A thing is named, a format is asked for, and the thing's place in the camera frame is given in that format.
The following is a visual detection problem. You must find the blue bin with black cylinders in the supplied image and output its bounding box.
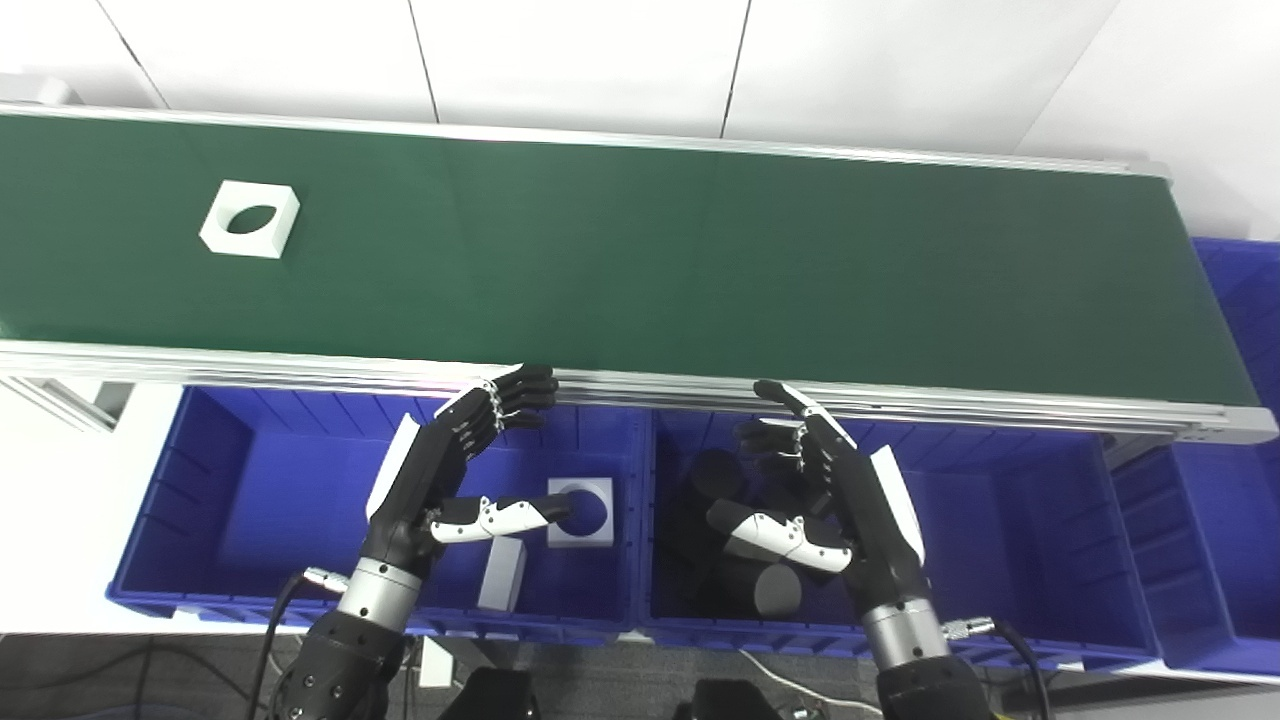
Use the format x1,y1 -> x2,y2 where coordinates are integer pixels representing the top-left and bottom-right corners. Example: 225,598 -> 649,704
640,405 -> 1167,672

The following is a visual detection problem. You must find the white floor cable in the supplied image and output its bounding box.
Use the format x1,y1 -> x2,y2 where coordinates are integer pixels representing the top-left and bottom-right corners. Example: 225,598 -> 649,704
738,650 -> 887,717

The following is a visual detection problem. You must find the white square part round hole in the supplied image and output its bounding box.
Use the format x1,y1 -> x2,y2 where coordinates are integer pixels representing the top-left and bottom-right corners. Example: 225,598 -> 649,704
547,477 -> 615,548
198,180 -> 301,260

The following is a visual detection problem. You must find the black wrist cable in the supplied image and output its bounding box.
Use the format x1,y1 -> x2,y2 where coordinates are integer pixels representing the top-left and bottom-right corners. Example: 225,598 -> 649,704
245,566 -> 351,720
940,617 -> 1053,720

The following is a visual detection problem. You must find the black robot torso part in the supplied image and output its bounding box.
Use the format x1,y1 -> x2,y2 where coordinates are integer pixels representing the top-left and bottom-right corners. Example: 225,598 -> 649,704
440,667 -> 543,720
675,680 -> 783,720

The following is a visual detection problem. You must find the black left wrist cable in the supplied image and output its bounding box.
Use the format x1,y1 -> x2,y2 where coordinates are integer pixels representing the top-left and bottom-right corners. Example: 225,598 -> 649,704
245,566 -> 351,720

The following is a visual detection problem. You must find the blue bin with white parts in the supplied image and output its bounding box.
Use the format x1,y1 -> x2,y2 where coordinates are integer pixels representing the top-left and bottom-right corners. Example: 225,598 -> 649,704
105,385 -> 647,647

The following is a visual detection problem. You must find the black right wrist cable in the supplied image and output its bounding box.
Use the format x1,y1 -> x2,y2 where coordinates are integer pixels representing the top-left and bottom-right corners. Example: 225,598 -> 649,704
940,617 -> 1053,720

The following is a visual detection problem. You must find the black cylinder part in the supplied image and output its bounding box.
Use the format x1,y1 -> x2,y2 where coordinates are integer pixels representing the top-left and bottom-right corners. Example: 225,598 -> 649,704
690,448 -> 747,501
662,490 -> 731,601
700,555 -> 805,619

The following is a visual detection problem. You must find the green conveyor belt aluminium frame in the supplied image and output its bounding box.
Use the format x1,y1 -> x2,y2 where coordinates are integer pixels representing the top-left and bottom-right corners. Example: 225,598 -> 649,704
0,100 -> 1280,446

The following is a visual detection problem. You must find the grey conveyor motor box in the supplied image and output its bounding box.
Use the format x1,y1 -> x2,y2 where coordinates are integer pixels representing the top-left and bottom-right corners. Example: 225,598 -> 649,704
0,74 -> 81,107

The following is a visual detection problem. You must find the empty blue bin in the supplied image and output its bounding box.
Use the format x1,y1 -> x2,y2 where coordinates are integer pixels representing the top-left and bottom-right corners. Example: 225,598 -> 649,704
1110,237 -> 1280,683

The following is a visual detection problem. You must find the white square part on edge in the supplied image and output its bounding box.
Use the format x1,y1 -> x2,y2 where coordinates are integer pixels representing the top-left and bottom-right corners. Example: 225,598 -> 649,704
477,537 -> 528,613

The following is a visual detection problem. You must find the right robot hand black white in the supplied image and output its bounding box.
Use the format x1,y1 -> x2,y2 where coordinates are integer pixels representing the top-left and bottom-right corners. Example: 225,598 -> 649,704
705,379 -> 932,611

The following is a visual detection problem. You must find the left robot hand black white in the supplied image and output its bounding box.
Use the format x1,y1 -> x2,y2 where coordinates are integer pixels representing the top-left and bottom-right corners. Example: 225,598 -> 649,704
362,364 -> 577,581

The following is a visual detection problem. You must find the aluminium conveyor support leg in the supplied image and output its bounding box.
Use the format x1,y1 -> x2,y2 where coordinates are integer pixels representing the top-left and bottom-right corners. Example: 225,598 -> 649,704
0,373 -> 133,434

